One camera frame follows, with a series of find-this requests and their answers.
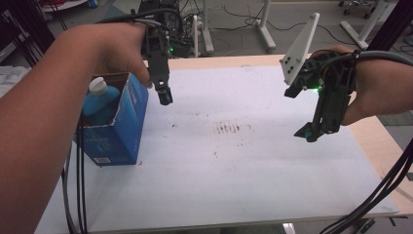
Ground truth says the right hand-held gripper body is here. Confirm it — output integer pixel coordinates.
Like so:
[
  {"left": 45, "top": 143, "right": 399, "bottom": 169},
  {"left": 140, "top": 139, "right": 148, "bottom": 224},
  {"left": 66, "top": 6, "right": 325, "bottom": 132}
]
[{"left": 279, "top": 12, "right": 358, "bottom": 135}]

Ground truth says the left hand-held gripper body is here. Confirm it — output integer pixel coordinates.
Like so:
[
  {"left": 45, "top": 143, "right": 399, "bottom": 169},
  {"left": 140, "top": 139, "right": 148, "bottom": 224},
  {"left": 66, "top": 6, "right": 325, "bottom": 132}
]
[{"left": 140, "top": 14, "right": 200, "bottom": 84}]

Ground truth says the blue cardboard box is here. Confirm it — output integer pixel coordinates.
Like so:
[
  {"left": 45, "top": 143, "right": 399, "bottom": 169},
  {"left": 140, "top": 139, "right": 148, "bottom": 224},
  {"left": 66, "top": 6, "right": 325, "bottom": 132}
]
[{"left": 75, "top": 71, "right": 150, "bottom": 167}]

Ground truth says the blue detergent bottle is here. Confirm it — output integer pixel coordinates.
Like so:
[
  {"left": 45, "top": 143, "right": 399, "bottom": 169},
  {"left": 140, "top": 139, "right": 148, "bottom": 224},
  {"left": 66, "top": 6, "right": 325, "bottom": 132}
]
[{"left": 81, "top": 76, "right": 122, "bottom": 127}]

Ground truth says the person's right hand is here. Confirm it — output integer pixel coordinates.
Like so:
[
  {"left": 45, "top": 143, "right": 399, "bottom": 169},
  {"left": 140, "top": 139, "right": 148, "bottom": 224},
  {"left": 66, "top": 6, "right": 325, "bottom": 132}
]
[{"left": 310, "top": 44, "right": 388, "bottom": 127}]

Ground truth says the person's left hand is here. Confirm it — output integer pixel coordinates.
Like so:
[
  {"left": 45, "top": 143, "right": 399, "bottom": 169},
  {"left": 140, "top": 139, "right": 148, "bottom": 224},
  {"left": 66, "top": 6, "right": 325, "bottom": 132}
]
[{"left": 75, "top": 21, "right": 154, "bottom": 90}]

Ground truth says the black computer tower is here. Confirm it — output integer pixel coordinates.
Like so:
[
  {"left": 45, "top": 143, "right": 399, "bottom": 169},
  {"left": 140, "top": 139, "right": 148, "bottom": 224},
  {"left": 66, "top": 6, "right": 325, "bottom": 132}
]
[
  {"left": 162, "top": 0, "right": 193, "bottom": 59},
  {"left": 137, "top": 0, "right": 165, "bottom": 20}
]

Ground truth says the white table mat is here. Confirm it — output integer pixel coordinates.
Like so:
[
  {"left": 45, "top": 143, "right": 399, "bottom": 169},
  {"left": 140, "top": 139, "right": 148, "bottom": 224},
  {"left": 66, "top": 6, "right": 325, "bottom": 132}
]
[{"left": 33, "top": 63, "right": 400, "bottom": 234}]

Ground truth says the black round stool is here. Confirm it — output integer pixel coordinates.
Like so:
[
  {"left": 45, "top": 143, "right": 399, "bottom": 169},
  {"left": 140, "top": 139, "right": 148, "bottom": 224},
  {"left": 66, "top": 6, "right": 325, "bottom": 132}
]
[{"left": 337, "top": 0, "right": 375, "bottom": 20}]

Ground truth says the wooden desk with white legs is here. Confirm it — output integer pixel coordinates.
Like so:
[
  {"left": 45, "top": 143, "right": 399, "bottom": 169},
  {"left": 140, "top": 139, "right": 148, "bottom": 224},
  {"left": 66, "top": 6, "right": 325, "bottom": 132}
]
[{"left": 200, "top": 0, "right": 278, "bottom": 56}]

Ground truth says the round white table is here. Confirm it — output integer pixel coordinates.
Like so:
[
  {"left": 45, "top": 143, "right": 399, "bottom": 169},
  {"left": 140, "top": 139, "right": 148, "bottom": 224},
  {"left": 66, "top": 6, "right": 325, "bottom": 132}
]
[{"left": 40, "top": 0, "right": 90, "bottom": 13}]

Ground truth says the white cloth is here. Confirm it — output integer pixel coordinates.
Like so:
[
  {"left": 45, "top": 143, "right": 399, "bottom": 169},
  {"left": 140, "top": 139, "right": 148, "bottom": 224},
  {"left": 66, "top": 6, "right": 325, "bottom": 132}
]
[{"left": 0, "top": 64, "right": 19, "bottom": 99}]

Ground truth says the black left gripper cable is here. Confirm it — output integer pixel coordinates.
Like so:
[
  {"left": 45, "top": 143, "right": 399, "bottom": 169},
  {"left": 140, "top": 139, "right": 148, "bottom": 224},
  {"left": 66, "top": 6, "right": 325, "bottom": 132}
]
[{"left": 96, "top": 7, "right": 185, "bottom": 34}]

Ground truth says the grey right gripper cable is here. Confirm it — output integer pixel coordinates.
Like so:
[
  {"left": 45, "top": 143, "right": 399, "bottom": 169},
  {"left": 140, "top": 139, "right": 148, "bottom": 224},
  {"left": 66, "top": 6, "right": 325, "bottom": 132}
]
[{"left": 353, "top": 49, "right": 413, "bottom": 68}]

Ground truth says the white table leg frame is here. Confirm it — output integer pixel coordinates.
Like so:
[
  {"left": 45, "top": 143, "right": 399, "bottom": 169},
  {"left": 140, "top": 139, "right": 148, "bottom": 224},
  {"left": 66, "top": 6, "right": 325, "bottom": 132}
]
[{"left": 339, "top": 0, "right": 399, "bottom": 51}]

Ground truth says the long black floor cable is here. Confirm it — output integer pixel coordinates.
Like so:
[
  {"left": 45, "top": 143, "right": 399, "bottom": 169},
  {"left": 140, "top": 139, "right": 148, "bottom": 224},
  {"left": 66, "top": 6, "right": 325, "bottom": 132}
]
[{"left": 223, "top": 5, "right": 358, "bottom": 47}]

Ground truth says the black frame post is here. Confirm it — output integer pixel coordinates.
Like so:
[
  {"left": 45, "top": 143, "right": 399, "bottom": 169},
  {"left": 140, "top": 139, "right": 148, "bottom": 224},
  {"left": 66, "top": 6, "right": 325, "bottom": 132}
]
[
  {"left": 0, "top": 0, "right": 56, "bottom": 66},
  {"left": 366, "top": 0, "right": 413, "bottom": 52}
]

